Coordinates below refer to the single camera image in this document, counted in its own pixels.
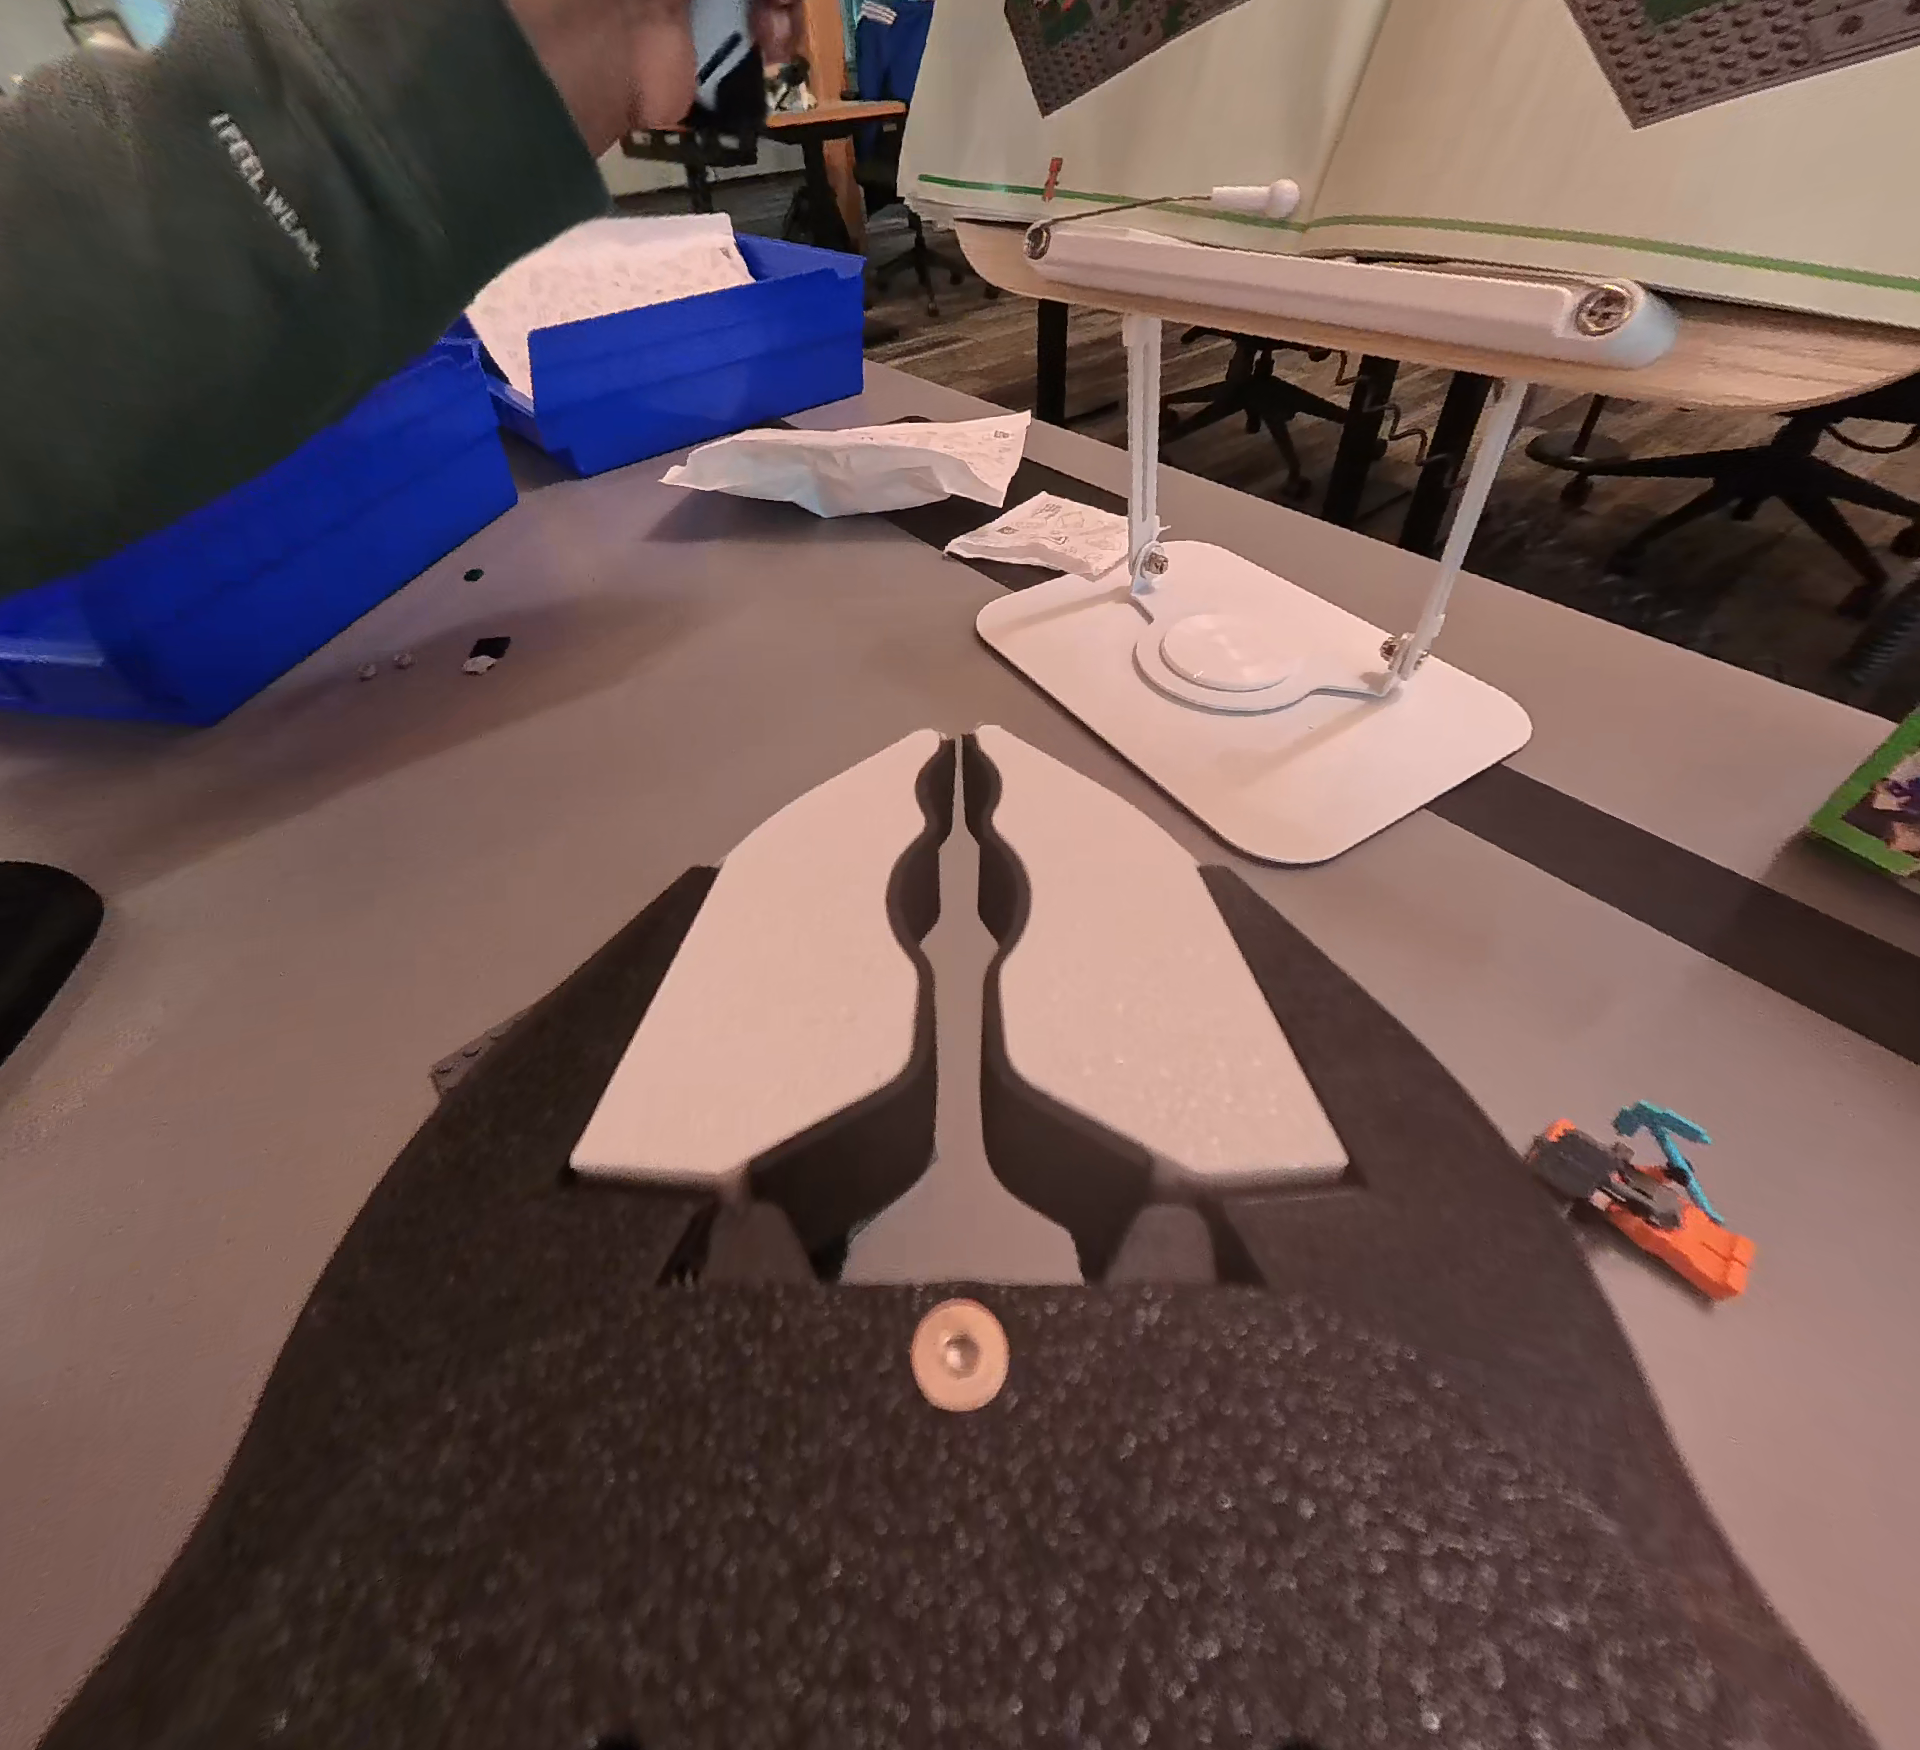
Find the black wrist rest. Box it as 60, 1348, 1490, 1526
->
0, 862, 106, 1069

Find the black office chair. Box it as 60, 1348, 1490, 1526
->
1523, 407, 1900, 620

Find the person's left forearm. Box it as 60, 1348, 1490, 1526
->
0, 0, 610, 601

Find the orange and teal brick model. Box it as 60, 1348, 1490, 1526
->
1526, 1098, 1758, 1302

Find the white book stand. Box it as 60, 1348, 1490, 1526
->
961, 179, 1920, 871

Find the blue plastic bin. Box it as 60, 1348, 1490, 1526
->
0, 336, 520, 732
481, 228, 872, 480

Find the large crumpled white paper bag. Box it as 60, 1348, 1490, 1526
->
660, 412, 1033, 523

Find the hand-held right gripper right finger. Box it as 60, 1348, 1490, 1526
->
961, 724, 1352, 1284

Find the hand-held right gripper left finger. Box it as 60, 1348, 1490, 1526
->
566, 728, 962, 1284

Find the small white paper bag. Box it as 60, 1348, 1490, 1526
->
943, 490, 1135, 583

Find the blue office chair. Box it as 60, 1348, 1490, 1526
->
850, 0, 962, 297

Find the grey desk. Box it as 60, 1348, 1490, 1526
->
0, 354, 1920, 1750

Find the green printed box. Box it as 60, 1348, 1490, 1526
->
1805, 712, 1920, 877

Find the brick building instruction booklet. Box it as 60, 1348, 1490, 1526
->
898, 0, 1920, 334

